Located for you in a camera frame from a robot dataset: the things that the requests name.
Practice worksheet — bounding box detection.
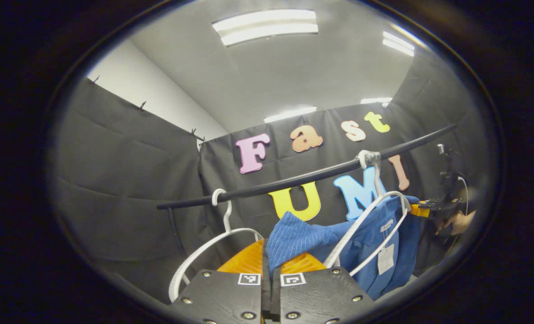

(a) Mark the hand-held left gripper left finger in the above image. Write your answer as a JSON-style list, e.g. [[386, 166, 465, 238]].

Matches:
[[170, 238, 273, 324]]

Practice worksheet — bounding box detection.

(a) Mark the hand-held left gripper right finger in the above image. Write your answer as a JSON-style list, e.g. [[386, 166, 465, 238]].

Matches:
[[273, 251, 376, 324]]

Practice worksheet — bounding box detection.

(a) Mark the blue corduroy jacket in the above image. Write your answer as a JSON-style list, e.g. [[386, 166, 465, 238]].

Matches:
[[266, 194, 423, 301]]

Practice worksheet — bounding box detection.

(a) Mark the white clothes hanger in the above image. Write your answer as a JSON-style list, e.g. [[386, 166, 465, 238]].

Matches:
[[168, 188, 264, 303], [323, 150, 412, 277]]

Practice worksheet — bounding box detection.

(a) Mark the black metal clothes rack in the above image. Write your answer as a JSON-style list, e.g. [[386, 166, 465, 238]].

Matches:
[[156, 123, 457, 255]]

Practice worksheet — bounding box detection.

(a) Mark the white paper garment tag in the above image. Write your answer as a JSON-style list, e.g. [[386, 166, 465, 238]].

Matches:
[[377, 243, 395, 276]]

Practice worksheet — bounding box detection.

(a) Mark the small ceiling light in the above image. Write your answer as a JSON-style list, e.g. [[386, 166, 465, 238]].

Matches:
[[360, 97, 393, 108]]

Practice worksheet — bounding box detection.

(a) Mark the large ceiling light panel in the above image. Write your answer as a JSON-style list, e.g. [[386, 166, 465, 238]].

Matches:
[[212, 9, 320, 47]]

